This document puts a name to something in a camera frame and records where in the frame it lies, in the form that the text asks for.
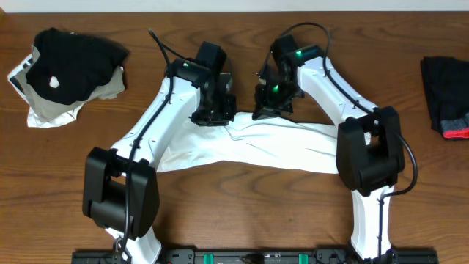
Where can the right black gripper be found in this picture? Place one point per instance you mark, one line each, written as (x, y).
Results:
(264, 108)

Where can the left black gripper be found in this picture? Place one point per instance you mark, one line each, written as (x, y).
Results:
(213, 117)

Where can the white Mr Robot t-shirt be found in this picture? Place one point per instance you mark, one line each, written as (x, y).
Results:
(274, 142)

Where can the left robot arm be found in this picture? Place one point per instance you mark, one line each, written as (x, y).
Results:
(120, 185)

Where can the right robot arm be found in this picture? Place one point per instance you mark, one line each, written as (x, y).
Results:
(369, 154)

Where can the black folded garment on pile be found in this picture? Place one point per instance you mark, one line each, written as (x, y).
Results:
(70, 66)

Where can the beige folded garment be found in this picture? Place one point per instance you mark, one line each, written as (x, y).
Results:
(48, 110)

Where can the black garment with red cuff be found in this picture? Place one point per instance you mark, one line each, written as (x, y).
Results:
(445, 81)

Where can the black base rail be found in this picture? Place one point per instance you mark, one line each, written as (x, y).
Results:
(318, 256)

